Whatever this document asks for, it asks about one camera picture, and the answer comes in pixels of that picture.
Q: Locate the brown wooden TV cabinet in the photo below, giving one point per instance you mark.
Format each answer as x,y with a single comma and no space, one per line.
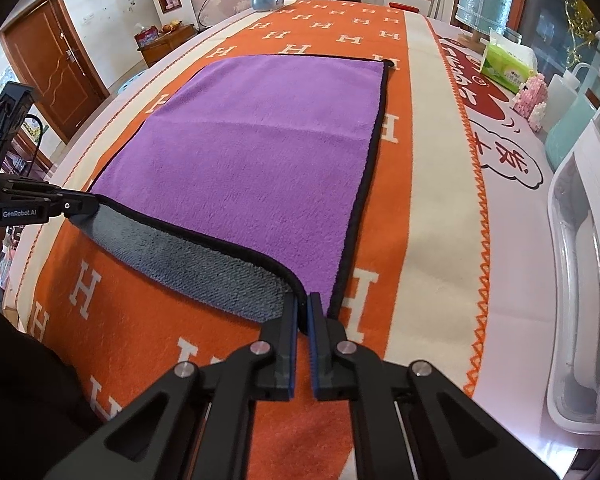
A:
165,44

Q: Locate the teal plastic jug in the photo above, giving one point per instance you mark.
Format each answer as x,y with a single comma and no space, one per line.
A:
565,133

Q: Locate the white printed tablecloth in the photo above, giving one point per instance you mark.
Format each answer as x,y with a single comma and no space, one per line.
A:
453,262

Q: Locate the light blue water jug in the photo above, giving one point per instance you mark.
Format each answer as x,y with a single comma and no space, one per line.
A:
484,15

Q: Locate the purple and grey towel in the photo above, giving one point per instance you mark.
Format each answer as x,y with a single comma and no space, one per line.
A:
249,183

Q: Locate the pink block flower toy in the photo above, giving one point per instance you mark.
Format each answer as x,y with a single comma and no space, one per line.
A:
530,101

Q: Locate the brown wooden door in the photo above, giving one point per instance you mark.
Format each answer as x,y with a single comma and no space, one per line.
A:
46,53

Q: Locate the white countertop dish cabinet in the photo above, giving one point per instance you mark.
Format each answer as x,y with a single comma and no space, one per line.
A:
573,208

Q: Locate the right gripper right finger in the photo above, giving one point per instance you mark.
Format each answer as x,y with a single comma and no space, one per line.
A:
330,379

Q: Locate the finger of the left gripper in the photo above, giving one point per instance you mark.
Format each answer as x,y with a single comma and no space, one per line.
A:
72,205

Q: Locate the blue round plastic stool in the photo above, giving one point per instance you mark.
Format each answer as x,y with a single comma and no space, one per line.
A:
128,82

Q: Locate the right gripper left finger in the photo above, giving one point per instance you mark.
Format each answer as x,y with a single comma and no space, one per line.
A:
277,375

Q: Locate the white plastic squeeze bottle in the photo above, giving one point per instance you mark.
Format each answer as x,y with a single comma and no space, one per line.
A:
561,93

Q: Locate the green tissue pack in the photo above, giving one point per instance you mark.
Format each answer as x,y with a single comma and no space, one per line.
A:
508,64

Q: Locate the orange H-pattern table runner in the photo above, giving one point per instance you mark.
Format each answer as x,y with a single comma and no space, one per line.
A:
118,329

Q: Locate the red lidded black pot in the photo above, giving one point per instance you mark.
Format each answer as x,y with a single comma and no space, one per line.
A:
403,7

